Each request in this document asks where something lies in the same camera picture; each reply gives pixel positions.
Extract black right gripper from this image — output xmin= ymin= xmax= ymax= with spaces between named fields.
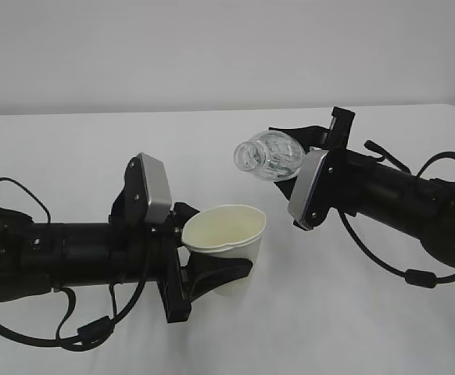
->
xmin=269 ymin=106 xmax=368 ymax=219

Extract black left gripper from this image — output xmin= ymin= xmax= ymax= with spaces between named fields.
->
xmin=108 ymin=187 xmax=254 ymax=324

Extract clear green-label water bottle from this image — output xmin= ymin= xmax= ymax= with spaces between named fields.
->
xmin=234 ymin=130 xmax=306 ymax=182

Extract white paper cup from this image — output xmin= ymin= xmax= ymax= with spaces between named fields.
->
xmin=181 ymin=203 xmax=268 ymax=298

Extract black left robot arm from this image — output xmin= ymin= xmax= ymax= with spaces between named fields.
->
xmin=0 ymin=188 xmax=253 ymax=323

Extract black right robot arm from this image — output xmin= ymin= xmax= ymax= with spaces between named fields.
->
xmin=277 ymin=107 xmax=455 ymax=268

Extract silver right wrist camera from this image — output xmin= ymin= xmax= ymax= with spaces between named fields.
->
xmin=288 ymin=150 xmax=328 ymax=231

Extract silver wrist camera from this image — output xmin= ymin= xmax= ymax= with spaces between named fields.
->
xmin=124 ymin=152 xmax=172 ymax=227
xmin=288 ymin=150 xmax=328 ymax=231

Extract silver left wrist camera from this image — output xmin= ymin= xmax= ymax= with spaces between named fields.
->
xmin=124 ymin=152 xmax=172 ymax=227

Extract black right camera cable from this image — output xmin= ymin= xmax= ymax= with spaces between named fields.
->
xmin=339 ymin=139 xmax=455 ymax=290

